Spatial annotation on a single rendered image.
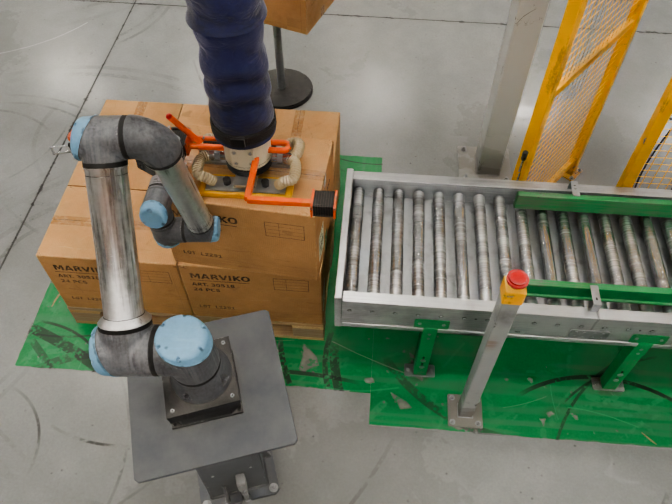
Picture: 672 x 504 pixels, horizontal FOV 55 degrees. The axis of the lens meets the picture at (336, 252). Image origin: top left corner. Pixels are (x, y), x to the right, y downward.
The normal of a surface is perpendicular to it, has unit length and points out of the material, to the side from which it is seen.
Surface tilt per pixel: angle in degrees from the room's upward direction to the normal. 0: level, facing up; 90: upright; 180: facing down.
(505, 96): 90
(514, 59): 90
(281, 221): 90
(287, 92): 0
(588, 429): 0
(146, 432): 0
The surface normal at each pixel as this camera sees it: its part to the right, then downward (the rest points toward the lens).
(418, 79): 0.00, -0.60
